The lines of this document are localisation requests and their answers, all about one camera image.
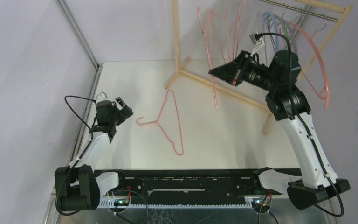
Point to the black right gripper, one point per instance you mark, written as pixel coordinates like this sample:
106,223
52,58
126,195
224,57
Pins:
239,67

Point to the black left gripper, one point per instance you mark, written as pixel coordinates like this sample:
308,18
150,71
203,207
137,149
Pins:
125,113

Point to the blue plastic hanger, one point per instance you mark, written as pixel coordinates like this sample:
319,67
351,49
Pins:
270,25

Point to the green plastic hanger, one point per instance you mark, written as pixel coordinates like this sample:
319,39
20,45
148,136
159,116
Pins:
284,24

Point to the lilac plastic hanger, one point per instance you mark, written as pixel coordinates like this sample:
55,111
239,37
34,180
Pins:
299,16

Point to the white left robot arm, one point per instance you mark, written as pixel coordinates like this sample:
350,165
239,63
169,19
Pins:
77,187

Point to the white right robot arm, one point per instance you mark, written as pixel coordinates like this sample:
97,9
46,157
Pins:
318,181

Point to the metal rack rod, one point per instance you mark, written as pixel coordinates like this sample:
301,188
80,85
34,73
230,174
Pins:
292,8

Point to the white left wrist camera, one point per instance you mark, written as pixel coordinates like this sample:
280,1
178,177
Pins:
101,97

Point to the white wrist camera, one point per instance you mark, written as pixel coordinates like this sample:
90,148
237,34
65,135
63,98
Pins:
101,97
257,42

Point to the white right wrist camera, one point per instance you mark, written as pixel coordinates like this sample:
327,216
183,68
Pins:
257,42

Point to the wooden clothes rack frame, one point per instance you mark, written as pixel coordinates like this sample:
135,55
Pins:
180,72

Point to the aluminium corner post left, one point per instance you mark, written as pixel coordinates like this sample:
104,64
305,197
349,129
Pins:
76,30

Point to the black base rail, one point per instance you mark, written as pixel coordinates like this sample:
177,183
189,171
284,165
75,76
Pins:
188,188

